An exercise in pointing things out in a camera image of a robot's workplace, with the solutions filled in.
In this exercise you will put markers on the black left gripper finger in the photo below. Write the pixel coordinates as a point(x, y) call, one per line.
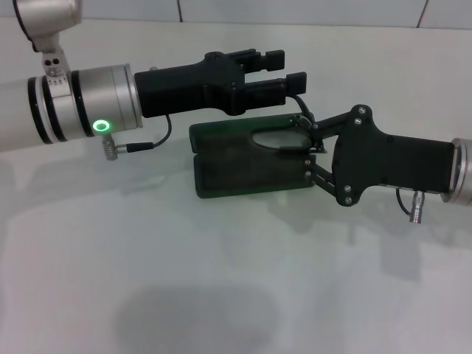
point(295, 83)

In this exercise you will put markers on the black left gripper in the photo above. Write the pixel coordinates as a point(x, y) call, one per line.
point(177, 88)

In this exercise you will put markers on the black glasses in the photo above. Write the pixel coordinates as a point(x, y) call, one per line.
point(291, 149)

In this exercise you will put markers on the green glasses case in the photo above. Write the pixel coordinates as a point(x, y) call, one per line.
point(221, 173)

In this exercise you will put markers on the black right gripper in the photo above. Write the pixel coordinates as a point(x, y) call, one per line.
point(387, 162)

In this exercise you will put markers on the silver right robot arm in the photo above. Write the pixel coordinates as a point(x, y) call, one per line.
point(462, 171)

